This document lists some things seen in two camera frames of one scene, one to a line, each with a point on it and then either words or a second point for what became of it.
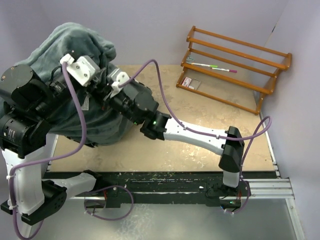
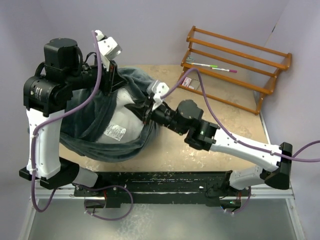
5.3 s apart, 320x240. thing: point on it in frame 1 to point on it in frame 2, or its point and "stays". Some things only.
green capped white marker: (212, 66) stays
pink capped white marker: (224, 69) stays
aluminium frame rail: (281, 188) stays
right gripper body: (121, 102) to (160, 114)
